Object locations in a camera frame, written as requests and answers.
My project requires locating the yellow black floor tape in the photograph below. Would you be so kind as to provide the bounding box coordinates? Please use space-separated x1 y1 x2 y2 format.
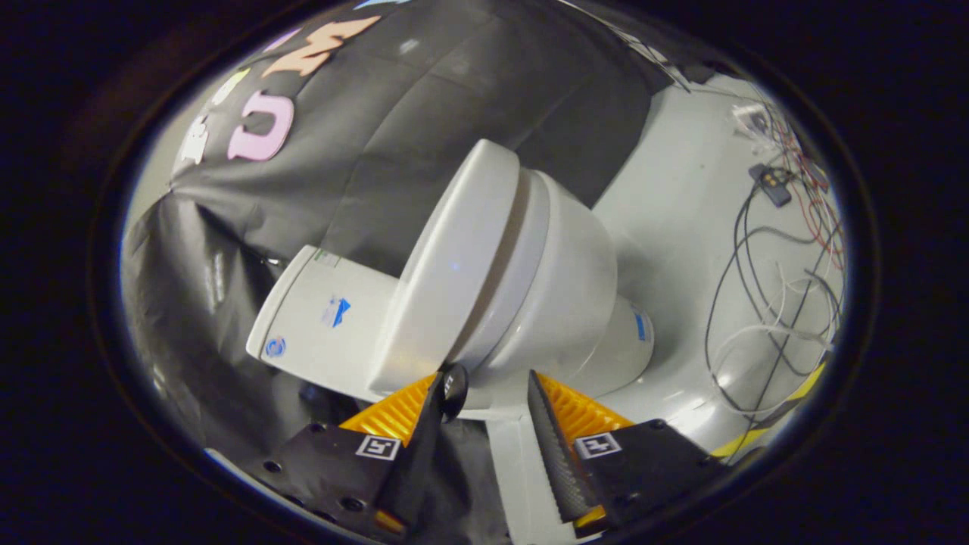
712 363 826 459

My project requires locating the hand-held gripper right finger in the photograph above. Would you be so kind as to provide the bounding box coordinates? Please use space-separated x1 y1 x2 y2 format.
528 369 728 531

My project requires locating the white ceramic toilet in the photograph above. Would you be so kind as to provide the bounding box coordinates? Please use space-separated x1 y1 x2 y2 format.
246 139 656 422

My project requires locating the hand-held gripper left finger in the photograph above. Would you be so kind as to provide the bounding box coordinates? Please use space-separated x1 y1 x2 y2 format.
250 363 470 538

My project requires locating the tangle of floor cables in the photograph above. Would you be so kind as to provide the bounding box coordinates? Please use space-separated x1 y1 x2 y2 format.
704 98 845 417

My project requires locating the small black device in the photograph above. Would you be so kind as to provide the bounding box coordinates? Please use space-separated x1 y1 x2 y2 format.
749 163 793 207

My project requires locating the black backdrop cloth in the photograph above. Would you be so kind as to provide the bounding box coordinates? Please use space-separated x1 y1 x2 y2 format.
121 0 686 542

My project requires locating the white toilet lid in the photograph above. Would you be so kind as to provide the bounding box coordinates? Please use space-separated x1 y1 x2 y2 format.
369 139 523 394

